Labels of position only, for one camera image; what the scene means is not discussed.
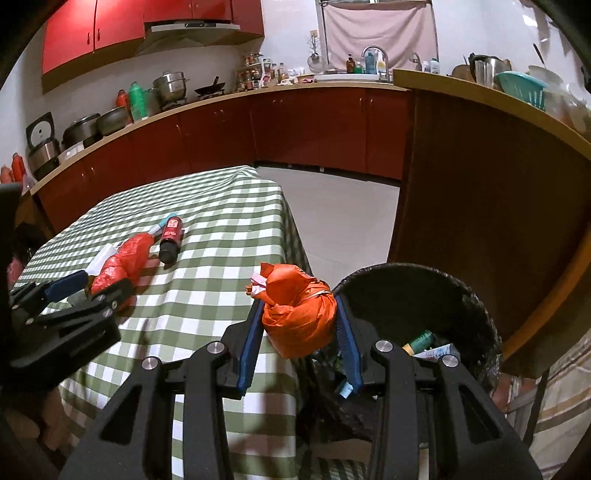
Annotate pink hanging towel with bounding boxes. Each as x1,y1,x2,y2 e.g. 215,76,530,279
321,2,438,72

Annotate hanging metal strainer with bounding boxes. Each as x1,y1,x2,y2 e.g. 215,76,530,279
306,33,324,72

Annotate steel stockpot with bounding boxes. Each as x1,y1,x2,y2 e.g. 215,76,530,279
150,71,190,104

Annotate white sink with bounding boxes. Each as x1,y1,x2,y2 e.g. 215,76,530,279
316,73,393,83

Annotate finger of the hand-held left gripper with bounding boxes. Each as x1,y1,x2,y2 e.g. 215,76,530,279
39,278,136,328
9,270,89,319

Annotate black wok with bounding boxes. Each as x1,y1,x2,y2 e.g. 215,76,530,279
194,76,227,97

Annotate white pouch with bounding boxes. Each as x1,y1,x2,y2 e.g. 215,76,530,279
88,244,118,278

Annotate orange plastic bag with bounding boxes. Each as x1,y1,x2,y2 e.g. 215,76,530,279
250,263,338,358

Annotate striped beige cloth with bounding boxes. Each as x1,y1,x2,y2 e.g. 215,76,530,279
505,332,591,480

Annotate red plastic bag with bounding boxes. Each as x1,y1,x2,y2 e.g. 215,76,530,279
90,233,155,296

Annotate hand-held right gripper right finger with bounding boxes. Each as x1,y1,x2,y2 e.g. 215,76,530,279
333,294,544,480

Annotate brown wooden counter unit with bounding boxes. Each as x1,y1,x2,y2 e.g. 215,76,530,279
387,68,591,365

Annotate teal capped tube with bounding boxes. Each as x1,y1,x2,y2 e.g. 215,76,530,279
148,212,181,236

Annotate large dark pot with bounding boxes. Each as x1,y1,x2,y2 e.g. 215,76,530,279
61,114,102,149

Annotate black bin with liner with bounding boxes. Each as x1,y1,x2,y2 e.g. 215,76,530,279
295,262,504,444

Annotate green spray can orange cap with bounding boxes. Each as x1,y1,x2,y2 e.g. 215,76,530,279
402,330,435,354

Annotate steel rice cooker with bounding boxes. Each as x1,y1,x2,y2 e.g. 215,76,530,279
25,112,63,178

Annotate spice rack with bottles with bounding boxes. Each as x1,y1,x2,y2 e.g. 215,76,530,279
236,53,273,92

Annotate clear plastic containers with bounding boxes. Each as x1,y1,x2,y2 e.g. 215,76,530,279
545,83,591,134

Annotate gas stove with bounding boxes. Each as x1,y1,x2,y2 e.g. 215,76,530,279
159,90,227,112

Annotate row of sauce bottles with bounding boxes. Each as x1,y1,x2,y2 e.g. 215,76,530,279
272,62,305,86

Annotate teal plastic basket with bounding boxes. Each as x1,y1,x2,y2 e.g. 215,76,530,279
495,71,550,112

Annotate grey metal bowl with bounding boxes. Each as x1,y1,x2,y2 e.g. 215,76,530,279
96,106,130,137

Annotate dark bottle red label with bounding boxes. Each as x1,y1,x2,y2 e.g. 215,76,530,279
158,217,185,265

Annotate steel sink faucet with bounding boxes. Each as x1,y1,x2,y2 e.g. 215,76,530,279
361,45,389,81

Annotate red wall cabinets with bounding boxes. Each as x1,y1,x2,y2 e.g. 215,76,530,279
41,0,266,77

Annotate green thermos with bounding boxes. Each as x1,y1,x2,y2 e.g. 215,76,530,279
128,82,149,121

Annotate steel kettle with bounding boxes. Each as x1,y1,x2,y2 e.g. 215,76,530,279
468,54,511,86

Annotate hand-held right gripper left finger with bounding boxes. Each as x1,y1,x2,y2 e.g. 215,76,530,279
58,300,266,480

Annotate green white checked tablecloth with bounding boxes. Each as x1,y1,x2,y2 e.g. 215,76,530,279
14,165,315,480

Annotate white blue printed packet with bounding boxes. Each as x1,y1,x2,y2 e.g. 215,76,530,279
413,344,460,361

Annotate white bowl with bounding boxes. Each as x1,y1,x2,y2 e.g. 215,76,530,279
529,65,564,86

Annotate dark red base cabinets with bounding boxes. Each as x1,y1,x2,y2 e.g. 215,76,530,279
32,85,414,236

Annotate steel range hood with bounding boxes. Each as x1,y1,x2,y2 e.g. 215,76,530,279
136,21,243,56

